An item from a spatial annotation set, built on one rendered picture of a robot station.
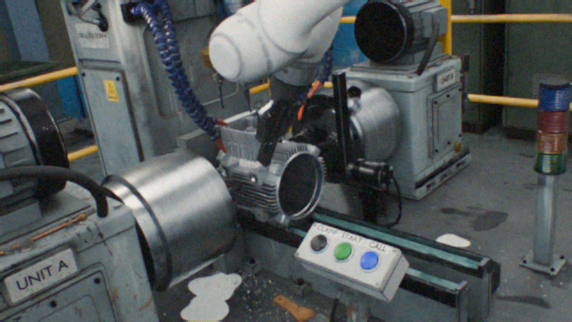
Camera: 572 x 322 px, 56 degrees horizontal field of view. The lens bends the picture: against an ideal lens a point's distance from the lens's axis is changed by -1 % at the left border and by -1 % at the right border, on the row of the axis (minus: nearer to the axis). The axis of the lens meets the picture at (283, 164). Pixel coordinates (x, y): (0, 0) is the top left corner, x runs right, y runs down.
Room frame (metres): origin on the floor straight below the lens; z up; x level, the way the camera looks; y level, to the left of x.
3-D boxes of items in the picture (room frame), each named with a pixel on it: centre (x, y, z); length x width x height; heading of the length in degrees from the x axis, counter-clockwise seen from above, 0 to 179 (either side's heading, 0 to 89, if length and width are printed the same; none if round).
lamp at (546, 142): (1.03, -0.55, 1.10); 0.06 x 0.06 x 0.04
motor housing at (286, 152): (1.21, 0.04, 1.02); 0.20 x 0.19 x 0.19; 44
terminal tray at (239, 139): (1.24, 0.06, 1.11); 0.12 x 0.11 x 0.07; 44
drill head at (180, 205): (0.96, 0.29, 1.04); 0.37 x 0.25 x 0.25; 134
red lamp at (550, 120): (1.03, -0.55, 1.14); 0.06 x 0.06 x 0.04
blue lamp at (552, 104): (1.03, -0.55, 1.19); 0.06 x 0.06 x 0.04
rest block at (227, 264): (1.18, 0.17, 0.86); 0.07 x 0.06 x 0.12; 134
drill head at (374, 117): (1.44, -0.20, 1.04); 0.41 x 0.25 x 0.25; 134
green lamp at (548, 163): (1.03, -0.55, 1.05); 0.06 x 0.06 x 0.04
